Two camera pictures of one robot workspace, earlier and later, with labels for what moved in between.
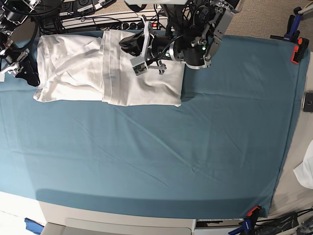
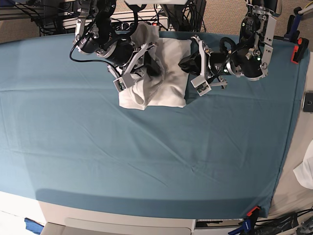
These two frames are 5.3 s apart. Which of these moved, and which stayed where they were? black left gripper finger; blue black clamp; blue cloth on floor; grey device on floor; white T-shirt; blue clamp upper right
Moved: black left gripper finger; white T-shirt
Stayed: blue clamp upper right; blue black clamp; blue cloth on floor; grey device on floor
